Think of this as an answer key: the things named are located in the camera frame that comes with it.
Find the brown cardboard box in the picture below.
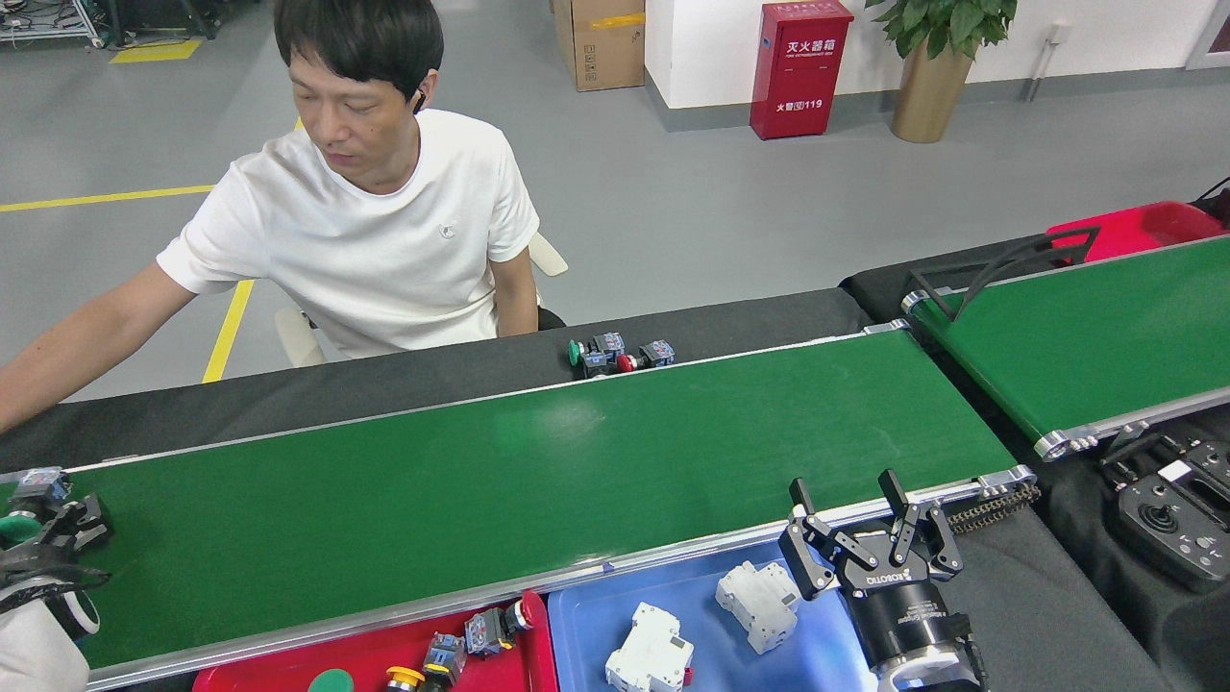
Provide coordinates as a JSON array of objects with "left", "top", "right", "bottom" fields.
[{"left": 551, "top": 0, "right": 647, "bottom": 93}]

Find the blue plastic bin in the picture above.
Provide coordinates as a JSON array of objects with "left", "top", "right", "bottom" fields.
[{"left": 546, "top": 538, "right": 890, "bottom": 692}]

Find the person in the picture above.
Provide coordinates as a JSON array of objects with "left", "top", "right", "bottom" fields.
[{"left": 0, "top": 0, "right": 570, "bottom": 435}]

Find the white wire shelf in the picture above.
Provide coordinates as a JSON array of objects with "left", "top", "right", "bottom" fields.
[{"left": 0, "top": 0, "right": 102, "bottom": 49}]

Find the potted plant gold pot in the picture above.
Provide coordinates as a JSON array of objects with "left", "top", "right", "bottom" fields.
[{"left": 865, "top": 0, "right": 1018, "bottom": 145}]

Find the red plastic bin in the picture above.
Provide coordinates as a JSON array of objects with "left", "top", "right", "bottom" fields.
[
  {"left": 1045, "top": 200, "right": 1228, "bottom": 265},
  {"left": 192, "top": 588, "right": 560, "bottom": 692}
]

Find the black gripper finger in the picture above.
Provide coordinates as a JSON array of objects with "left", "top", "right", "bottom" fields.
[
  {"left": 37, "top": 493, "right": 114, "bottom": 558},
  {"left": 778, "top": 478, "right": 880, "bottom": 602},
  {"left": 877, "top": 469, "right": 964, "bottom": 582}
]

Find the red fire extinguisher box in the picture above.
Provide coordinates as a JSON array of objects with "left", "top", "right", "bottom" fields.
[{"left": 750, "top": 0, "right": 854, "bottom": 141}]

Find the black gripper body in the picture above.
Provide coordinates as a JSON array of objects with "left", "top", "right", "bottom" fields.
[
  {"left": 838, "top": 553, "right": 972, "bottom": 674},
  {"left": 0, "top": 548, "right": 111, "bottom": 616}
]

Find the short green conveyor belt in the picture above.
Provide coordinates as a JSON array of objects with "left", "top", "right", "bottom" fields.
[{"left": 901, "top": 234, "right": 1230, "bottom": 462}]

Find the white wall conduit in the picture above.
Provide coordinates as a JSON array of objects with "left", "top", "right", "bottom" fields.
[{"left": 1023, "top": 24, "right": 1072, "bottom": 102}]

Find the black drive chain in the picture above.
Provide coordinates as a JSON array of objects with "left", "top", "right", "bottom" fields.
[{"left": 947, "top": 482, "right": 1042, "bottom": 536}]

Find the black remote controller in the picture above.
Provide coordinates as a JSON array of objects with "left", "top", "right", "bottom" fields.
[{"left": 1115, "top": 440, "right": 1230, "bottom": 594}]

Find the white circuit breaker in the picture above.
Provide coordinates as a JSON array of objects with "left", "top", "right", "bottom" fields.
[
  {"left": 605, "top": 603, "right": 695, "bottom": 692},
  {"left": 715, "top": 560, "right": 800, "bottom": 655}
]

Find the grey office chair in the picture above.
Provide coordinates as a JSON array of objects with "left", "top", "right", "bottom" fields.
[{"left": 274, "top": 231, "right": 570, "bottom": 368}]

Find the red push button switch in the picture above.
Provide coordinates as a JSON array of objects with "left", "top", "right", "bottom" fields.
[
  {"left": 615, "top": 339, "right": 676, "bottom": 374},
  {"left": 464, "top": 598, "right": 534, "bottom": 659},
  {"left": 423, "top": 632, "right": 467, "bottom": 683}
]

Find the black equipment stand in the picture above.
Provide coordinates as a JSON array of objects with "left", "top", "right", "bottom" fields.
[{"left": 101, "top": 0, "right": 260, "bottom": 44}]

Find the long green conveyor belt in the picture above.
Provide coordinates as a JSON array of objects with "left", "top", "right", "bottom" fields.
[{"left": 0, "top": 320, "right": 1039, "bottom": 691}]

